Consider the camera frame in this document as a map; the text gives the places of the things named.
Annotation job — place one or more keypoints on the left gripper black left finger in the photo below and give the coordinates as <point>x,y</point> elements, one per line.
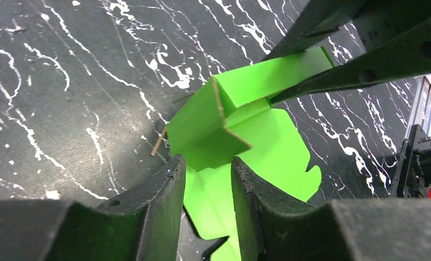
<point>141,223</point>

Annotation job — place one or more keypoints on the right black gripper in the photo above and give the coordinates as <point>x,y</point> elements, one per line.
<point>403,54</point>

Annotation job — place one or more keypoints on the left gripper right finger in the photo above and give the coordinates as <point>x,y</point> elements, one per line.
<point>273,225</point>

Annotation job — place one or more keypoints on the green paper box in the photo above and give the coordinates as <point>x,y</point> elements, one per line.
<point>232,115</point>

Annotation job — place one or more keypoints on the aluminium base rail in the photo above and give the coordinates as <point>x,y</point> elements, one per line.
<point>427,104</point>

